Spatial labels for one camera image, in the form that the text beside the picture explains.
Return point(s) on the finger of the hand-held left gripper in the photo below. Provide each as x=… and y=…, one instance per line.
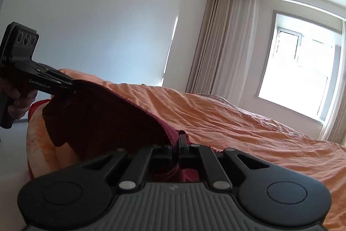
x=58, y=75
x=67, y=89

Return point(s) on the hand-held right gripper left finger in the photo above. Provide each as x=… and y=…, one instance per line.
x=165, y=156

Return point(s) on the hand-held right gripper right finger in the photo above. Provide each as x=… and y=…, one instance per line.
x=187, y=155

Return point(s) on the maroon knit garment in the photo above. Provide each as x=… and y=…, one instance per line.
x=108, y=117

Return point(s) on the person's left hand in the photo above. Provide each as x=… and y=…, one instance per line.
x=21, y=103

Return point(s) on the orange blanket with red trim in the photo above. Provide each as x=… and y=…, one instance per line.
x=37, y=139

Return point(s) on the orange bed cover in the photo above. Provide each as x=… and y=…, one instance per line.
x=243, y=133

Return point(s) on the beige curtain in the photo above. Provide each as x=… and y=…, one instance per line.
x=208, y=47
x=340, y=131

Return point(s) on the sheer white curtain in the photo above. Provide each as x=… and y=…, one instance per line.
x=239, y=49
x=328, y=122

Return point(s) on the grey framed window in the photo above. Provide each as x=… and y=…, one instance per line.
x=300, y=66

